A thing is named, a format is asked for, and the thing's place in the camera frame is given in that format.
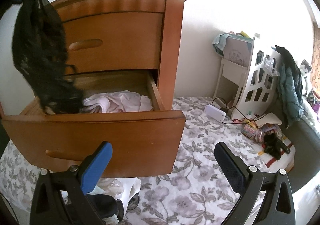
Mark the pile of clothes on bed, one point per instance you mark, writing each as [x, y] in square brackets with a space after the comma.
[127, 190]

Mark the grey printed box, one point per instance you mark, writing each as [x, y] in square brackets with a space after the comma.
[237, 51]

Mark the dark sock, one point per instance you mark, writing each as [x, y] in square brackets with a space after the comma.
[105, 205]

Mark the grey white plush toy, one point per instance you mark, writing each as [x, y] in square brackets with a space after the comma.
[306, 75]

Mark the teal jacket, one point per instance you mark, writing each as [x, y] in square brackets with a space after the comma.
[290, 90]

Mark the yellow sponge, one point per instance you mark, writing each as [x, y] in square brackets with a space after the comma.
[244, 34]

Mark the deep wooden drawer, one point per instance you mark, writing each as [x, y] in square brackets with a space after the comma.
[125, 145]

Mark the colourful cube package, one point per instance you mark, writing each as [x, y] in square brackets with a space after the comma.
[251, 132]

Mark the beige notebook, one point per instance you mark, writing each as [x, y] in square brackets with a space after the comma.
[268, 120]

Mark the striped knit mat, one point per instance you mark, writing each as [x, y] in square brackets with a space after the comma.
[282, 161]

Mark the black lace underwear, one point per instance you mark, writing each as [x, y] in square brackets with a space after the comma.
[42, 52]

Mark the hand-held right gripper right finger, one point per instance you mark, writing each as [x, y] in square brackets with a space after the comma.
[230, 165]

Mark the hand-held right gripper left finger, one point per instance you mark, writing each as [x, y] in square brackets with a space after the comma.
[97, 165]

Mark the white plastic box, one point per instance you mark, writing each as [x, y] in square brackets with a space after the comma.
[215, 113]

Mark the small white cabinet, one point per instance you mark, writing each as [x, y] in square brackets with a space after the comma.
[230, 72]

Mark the clear plastic bag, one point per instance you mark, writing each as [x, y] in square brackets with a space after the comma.
[270, 65]

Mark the white cutout rack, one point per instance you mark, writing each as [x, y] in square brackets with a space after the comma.
[250, 85]

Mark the teal cloth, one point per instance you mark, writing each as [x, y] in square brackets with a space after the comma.
[220, 41]

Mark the pink underwear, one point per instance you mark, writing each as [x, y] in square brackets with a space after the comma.
[117, 102]

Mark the black toy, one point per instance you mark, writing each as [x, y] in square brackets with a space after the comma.
[273, 146]

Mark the shallow wooden drawer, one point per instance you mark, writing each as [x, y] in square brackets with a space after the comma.
[130, 40]

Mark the brown patterned curtain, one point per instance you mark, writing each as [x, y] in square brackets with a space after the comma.
[316, 52]

